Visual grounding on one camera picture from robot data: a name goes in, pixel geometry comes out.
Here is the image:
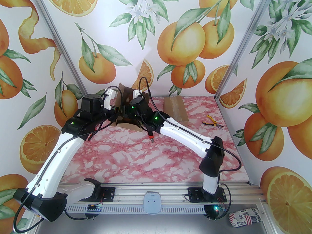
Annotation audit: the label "black left base cable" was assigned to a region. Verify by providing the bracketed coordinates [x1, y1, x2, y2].
[65, 210, 95, 221]

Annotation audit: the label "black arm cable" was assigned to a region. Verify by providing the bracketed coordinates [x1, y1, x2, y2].
[12, 86, 127, 232]
[136, 77, 242, 197]

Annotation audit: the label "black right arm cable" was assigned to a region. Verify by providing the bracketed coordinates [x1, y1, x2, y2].
[136, 77, 242, 197]

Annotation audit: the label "yellow handled pliers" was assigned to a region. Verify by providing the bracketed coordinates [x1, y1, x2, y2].
[202, 115, 225, 129]

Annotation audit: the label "flag print pouch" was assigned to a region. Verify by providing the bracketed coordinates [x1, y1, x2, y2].
[229, 208, 262, 228]

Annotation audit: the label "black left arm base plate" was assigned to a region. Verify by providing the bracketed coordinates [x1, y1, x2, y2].
[96, 186, 115, 202]

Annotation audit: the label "aluminium corner post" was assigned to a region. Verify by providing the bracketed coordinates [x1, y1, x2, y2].
[29, 0, 91, 104]
[214, 0, 281, 100]

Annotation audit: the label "taped brown cardboard box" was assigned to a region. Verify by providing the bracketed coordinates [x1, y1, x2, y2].
[163, 96, 189, 124]

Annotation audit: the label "grey plastic mount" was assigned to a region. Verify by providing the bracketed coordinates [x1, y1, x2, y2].
[143, 191, 161, 214]

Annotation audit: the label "black base cable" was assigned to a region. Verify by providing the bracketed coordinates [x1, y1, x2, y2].
[65, 210, 95, 221]
[183, 184, 233, 221]

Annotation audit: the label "printed brown cardboard box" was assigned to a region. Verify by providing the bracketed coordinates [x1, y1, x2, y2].
[114, 82, 149, 131]

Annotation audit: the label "aluminium frame rail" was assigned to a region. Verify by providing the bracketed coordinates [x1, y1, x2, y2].
[58, 182, 265, 215]

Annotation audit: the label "black right base cable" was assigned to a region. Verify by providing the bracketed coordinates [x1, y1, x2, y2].
[183, 184, 233, 221]

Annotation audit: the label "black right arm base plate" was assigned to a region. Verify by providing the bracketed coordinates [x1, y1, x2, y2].
[188, 187, 227, 203]

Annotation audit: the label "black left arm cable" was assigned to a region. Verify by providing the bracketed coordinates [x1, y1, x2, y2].
[12, 86, 127, 232]

